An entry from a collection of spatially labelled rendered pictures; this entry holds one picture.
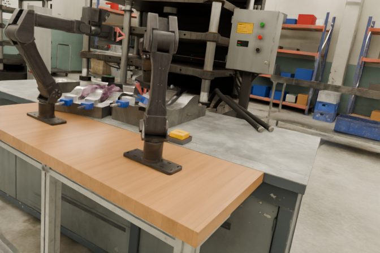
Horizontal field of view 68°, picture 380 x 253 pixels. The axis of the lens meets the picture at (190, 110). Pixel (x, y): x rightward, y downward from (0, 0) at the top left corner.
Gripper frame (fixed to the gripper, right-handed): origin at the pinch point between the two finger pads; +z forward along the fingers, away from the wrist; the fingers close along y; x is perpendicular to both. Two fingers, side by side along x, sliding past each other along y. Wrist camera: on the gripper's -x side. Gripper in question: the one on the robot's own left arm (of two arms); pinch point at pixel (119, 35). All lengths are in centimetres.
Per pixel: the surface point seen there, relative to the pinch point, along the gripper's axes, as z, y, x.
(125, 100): -12.7, -21.7, 29.3
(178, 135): -15, -55, 37
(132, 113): -12.9, -26.9, 34.5
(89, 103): -20.9, -7.2, 33.1
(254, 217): -8, -88, 61
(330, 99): 564, -51, 49
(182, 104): 11.6, -37.1, 29.4
